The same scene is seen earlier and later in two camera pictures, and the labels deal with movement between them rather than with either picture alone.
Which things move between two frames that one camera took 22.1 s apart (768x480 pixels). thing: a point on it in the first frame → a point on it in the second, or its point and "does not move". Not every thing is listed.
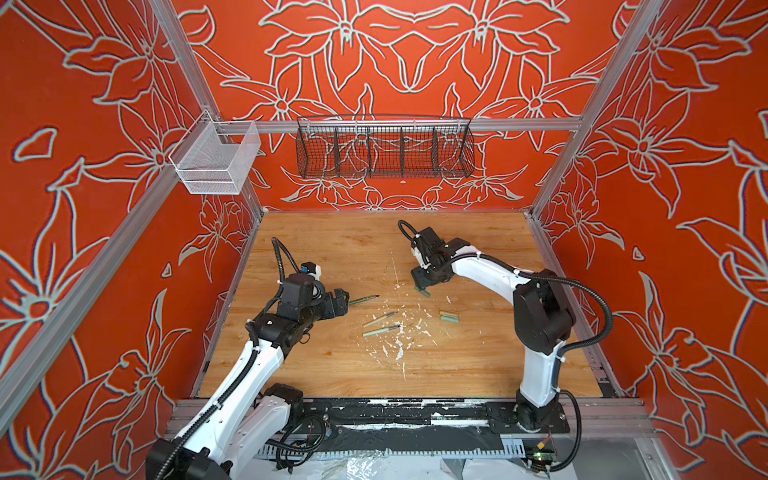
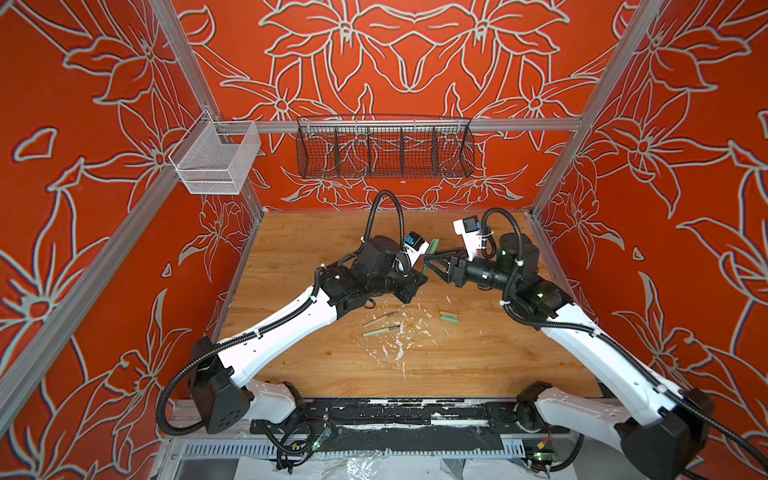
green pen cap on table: [449, 318] does not move
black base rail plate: [418, 417] does not move
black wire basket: [385, 147] does not move
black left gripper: [340, 301] → [410, 281]
